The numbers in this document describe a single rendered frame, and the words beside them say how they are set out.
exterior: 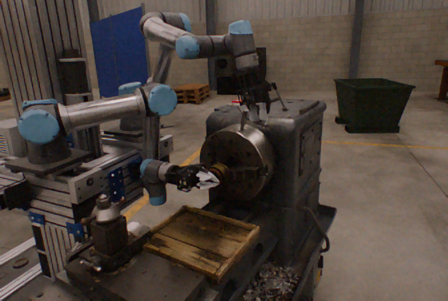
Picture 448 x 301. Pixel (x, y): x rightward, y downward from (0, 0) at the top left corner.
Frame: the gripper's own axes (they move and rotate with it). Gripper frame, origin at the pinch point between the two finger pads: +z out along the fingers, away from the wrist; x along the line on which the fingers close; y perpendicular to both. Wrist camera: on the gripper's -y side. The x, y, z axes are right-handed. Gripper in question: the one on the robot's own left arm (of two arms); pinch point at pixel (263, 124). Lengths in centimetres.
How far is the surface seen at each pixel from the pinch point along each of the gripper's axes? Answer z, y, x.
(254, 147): 9.7, -4.9, -8.0
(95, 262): 22, 57, -30
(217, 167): 13.3, 6.5, -19.2
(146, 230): 21, 40, -27
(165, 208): 93, -109, -179
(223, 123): 1.1, -21.2, -30.4
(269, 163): 17.8, -9.5, -5.5
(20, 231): 71, -15, -268
